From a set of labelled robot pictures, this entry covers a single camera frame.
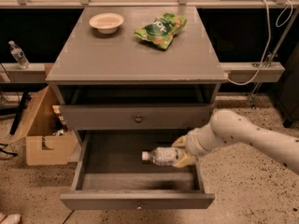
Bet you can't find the clear water bottle on ledge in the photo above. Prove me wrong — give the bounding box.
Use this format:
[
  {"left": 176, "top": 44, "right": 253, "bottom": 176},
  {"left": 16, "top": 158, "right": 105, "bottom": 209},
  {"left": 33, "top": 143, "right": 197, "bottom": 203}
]
[{"left": 8, "top": 41, "right": 30, "bottom": 70}]

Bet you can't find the white cable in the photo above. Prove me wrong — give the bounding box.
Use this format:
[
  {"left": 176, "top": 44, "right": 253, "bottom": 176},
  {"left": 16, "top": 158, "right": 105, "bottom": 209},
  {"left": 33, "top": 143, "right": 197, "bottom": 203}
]
[{"left": 226, "top": 0, "right": 295, "bottom": 87}]

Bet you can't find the round upper drawer knob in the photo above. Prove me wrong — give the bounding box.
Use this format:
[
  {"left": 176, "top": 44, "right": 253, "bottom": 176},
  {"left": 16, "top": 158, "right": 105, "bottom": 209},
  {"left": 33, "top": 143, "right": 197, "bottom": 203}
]
[{"left": 135, "top": 116, "right": 143, "bottom": 123}]

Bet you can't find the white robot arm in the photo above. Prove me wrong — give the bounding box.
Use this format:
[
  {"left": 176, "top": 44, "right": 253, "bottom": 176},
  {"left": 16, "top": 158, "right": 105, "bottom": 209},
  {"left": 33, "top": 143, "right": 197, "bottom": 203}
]
[{"left": 172, "top": 109, "right": 299, "bottom": 174}]

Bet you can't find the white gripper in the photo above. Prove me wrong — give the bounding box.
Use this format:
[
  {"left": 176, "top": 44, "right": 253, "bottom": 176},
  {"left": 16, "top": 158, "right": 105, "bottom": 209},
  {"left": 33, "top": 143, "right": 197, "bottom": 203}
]
[{"left": 172, "top": 128, "right": 209, "bottom": 168}]

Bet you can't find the closed grey upper drawer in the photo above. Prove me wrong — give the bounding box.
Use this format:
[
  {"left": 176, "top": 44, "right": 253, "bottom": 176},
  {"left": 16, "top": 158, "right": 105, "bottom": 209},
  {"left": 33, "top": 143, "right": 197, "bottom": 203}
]
[{"left": 59, "top": 105, "right": 213, "bottom": 130}]

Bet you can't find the black cable on floor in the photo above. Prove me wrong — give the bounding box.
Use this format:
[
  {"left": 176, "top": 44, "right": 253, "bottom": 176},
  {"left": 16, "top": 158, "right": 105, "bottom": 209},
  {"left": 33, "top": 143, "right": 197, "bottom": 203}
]
[{"left": 0, "top": 142, "right": 19, "bottom": 158}]

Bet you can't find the open grey lower drawer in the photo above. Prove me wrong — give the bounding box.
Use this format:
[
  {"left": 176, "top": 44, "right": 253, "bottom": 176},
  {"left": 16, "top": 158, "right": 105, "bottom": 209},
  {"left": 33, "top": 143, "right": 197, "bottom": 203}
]
[{"left": 60, "top": 130, "right": 215, "bottom": 210}]

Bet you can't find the clear plastic bottle blue label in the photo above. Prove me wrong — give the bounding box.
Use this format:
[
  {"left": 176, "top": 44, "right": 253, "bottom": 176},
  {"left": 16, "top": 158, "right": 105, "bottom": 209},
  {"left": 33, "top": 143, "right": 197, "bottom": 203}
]
[{"left": 141, "top": 147, "right": 184, "bottom": 166}]

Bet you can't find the brown cardboard box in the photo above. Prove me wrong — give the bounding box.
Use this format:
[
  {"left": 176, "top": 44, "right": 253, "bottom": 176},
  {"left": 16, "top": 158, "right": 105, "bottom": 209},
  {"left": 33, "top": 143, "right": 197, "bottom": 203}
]
[{"left": 10, "top": 87, "right": 78, "bottom": 166}]

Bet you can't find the white paper bowl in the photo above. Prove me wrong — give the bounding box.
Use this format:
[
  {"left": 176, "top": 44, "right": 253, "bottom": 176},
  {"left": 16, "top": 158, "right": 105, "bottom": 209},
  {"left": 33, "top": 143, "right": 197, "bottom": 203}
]
[{"left": 89, "top": 13, "right": 124, "bottom": 35}]

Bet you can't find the green chip bag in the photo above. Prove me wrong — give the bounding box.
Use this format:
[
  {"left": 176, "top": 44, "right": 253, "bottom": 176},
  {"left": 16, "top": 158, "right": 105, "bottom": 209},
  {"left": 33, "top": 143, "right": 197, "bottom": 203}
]
[{"left": 134, "top": 13, "right": 187, "bottom": 50}]

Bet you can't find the red white object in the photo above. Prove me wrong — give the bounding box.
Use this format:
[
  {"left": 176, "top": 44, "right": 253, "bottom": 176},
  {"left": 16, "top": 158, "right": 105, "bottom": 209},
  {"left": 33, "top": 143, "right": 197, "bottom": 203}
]
[{"left": 0, "top": 213, "right": 21, "bottom": 224}]

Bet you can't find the grey wooden cabinet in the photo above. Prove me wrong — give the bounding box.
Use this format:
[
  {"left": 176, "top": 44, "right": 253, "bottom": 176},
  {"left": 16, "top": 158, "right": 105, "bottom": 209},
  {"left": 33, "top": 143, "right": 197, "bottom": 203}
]
[{"left": 47, "top": 7, "right": 225, "bottom": 137}]

